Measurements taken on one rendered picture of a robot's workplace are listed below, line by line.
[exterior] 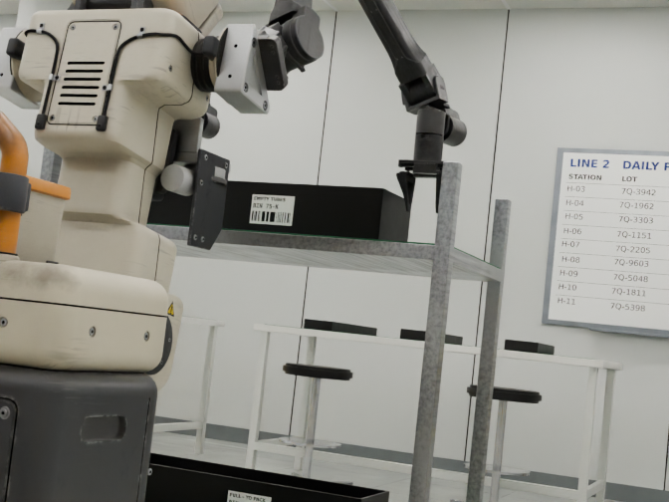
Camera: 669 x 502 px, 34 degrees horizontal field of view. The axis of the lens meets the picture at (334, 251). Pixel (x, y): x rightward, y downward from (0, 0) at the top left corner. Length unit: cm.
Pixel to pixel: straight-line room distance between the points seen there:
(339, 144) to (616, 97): 183
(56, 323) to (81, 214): 49
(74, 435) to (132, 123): 58
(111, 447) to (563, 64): 595
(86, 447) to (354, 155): 609
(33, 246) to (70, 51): 41
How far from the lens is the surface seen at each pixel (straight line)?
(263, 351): 574
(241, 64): 170
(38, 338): 130
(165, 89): 172
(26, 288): 132
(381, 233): 213
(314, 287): 732
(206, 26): 188
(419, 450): 196
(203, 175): 181
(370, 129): 735
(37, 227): 150
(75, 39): 180
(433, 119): 218
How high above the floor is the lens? 76
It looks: 5 degrees up
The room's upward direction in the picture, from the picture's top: 6 degrees clockwise
